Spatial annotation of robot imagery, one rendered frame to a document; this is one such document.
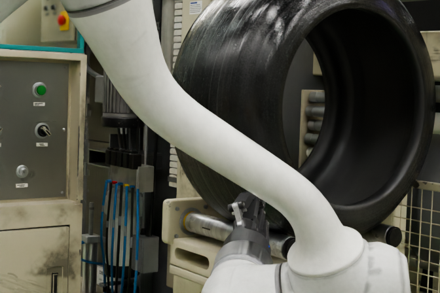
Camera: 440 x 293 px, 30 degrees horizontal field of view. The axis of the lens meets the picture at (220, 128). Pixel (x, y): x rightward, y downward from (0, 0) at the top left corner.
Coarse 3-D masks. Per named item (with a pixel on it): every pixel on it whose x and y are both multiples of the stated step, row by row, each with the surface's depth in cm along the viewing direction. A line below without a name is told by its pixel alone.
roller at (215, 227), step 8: (192, 216) 178; (200, 216) 176; (208, 216) 175; (184, 224) 180; (192, 224) 177; (200, 224) 175; (208, 224) 173; (216, 224) 171; (224, 224) 169; (232, 224) 167; (200, 232) 175; (208, 232) 172; (216, 232) 170; (224, 232) 168; (272, 232) 159; (224, 240) 169; (272, 240) 156; (280, 240) 154; (288, 240) 153; (272, 248) 155; (280, 248) 154; (288, 248) 153; (280, 256) 154
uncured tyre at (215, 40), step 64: (256, 0) 153; (320, 0) 153; (384, 0) 163; (192, 64) 158; (256, 64) 147; (320, 64) 193; (384, 64) 186; (256, 128) 147; (384, 128) 188; (384, 192) 166
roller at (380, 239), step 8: (384, 224) 173; (368, 232) 174; (376, 232) 172; (384, 232) 170; (392, 232) 170; (400, 232) 171; (368, 240) 174; (376, 240) 172; (384, 240) 170; (392, 240) 170; (400, 240) 171
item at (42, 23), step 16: (32, 0) 197; (48, 0) 200; (16, 16) 195; (32, 16) 198; (48, 16) 200; (64, 16) 202; (0, 32) 193; (16, 32) 195; (32, 32) 198; (48, 32) 200; (64, 32) 203; (0, 48) 193; (16, 48) 195; (32, 48) 197; (48, 48) 200; (64, 48) 202; (80, 48) 205
